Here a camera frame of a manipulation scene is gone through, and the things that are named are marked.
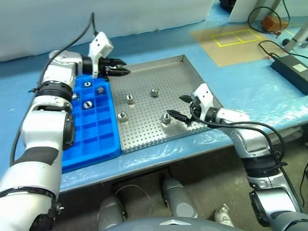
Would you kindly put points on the white upright panel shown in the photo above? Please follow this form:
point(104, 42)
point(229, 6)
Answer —
point(252, 9)

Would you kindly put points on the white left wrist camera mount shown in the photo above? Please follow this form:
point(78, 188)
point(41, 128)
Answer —
point(99, 44)

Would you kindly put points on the black power adapter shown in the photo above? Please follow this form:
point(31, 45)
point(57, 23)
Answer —
point(292, 69)

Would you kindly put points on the white foam board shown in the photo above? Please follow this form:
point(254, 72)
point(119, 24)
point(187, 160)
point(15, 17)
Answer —
point(96, 14)

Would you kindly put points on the brown cardboard sheet, yellow tape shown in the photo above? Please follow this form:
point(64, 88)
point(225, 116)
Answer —
point(235, 45)

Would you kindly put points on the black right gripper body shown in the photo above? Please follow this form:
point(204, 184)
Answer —
point(195, 110)

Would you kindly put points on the orange-brown box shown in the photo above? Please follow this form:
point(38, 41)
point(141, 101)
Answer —
point(274, 22)

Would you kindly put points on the blue plastic compartment tray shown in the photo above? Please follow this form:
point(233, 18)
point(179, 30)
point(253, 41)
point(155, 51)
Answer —
point(96, 134)

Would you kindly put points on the metal roller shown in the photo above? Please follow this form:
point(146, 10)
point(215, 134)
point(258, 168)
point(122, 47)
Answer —
point(122, 117)
point(155, 92)
point(100, 90)
point(130, 98)
point(166, 118)
point(87, 84)
point(88, 104)

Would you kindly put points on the grey robot torso front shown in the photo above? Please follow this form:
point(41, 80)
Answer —
point(166, 223)

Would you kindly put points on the white robot foot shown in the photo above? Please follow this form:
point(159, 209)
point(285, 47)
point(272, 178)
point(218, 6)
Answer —
point(223, 215)

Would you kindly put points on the perforated steel tray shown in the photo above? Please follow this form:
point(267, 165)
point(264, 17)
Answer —
point(154, 134)

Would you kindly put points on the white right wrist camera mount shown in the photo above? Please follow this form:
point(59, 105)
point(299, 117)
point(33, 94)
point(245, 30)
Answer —
point(204, 95)

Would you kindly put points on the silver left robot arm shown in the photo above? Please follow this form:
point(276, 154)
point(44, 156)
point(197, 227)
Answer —
point(41, 130)

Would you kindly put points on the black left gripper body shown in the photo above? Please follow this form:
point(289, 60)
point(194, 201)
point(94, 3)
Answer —
point(104, 64)

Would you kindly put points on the grey rounded robot leg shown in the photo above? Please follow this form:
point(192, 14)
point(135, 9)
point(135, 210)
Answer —
point(111, 211)
point(179, 199)

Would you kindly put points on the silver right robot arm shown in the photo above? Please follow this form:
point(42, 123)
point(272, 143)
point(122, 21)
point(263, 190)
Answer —
point(255, 142)

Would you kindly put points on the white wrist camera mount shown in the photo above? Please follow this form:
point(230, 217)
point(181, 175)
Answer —
point(99, 44)
point(204, 95)

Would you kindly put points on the grey metal stand leg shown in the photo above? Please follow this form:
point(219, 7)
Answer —
point(298, 36)

